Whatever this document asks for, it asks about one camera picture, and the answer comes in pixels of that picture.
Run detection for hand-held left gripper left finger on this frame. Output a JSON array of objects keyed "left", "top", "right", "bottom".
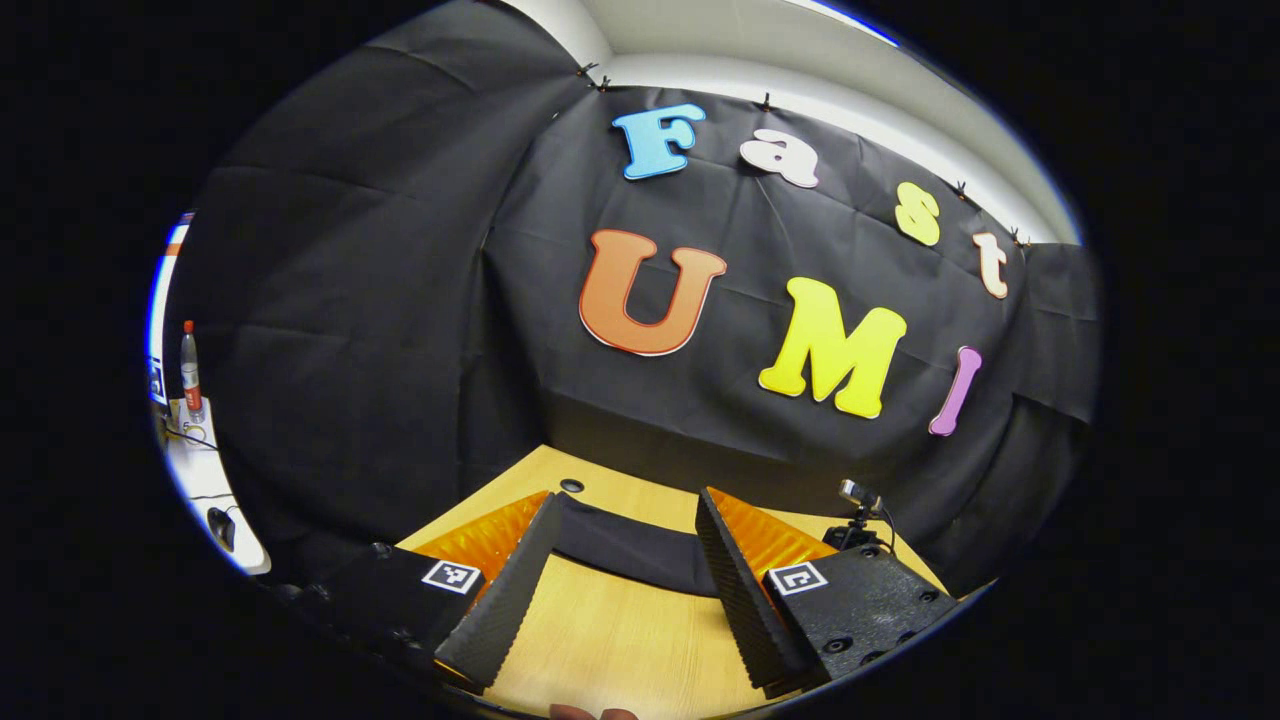
[{"left": 262, "top": 490, "right": 566, "bottom": 696}]

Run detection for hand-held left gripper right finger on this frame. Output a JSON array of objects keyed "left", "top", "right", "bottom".
[{"left": 695, "top": 486, "right": 963, "bottom": 701}]

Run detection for black denim jeans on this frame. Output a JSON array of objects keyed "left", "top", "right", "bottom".
[{"left": 553, "top": 495, "right": 723, "bottom": 598}]

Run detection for small webcam on tripod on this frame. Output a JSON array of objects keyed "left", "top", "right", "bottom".
[{"left": 823, "top": 478, "right": 896, "bottom": 553}]

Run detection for black backdrop cloth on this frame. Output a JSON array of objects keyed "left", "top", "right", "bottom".
[{"left": 165, "top": 0, "right": 1101, "bottom": 601}]

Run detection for white side desk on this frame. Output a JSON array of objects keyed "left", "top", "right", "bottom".
[{"left": 155, "top": 395, "right": 272, "bottom": 577}]

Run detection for clear bottle red cap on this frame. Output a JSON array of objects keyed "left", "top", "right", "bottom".
[{"left": 180, "top": 320, "right": 207, "bottom": 424}]

